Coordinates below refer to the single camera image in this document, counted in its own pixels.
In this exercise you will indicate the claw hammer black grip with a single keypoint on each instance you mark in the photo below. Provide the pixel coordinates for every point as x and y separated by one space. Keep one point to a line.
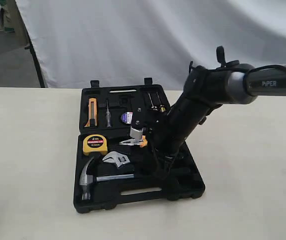
86 181

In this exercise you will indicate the long yellow black screwdriver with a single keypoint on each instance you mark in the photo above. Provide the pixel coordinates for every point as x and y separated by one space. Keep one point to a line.
153 107

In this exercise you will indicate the black electrical tape roll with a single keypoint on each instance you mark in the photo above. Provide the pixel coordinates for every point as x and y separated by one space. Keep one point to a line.
126 117

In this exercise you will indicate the white backdrop cloth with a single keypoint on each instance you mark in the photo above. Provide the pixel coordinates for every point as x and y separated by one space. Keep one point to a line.
120 42

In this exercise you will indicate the yellow tape measure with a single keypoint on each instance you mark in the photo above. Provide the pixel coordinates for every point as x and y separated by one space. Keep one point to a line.
95 143

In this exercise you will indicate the silver adjustable wrench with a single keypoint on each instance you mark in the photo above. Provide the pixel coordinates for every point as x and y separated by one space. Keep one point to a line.
116 158

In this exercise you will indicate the clear test pen screwdriver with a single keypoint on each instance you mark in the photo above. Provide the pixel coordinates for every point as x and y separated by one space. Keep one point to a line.
108 115

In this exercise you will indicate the black plastic tool case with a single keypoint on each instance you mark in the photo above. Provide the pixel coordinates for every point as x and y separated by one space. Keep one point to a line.
187 183

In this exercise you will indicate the orange utility knife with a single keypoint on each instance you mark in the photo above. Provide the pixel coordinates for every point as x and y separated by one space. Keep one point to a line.
92 113

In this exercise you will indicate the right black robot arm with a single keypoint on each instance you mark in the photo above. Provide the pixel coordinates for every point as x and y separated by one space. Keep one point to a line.
204 91

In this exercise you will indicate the orange handled pliers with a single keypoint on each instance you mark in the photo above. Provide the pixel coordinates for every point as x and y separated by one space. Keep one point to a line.
133 142

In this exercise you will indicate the black backdrop stand pole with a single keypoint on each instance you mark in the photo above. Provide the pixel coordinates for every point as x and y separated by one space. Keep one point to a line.
25 40

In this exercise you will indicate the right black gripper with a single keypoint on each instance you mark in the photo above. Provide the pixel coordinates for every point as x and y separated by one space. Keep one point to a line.
188 111

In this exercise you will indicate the short yellow black screwdriver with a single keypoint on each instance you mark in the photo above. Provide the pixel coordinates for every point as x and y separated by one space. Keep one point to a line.
162 107

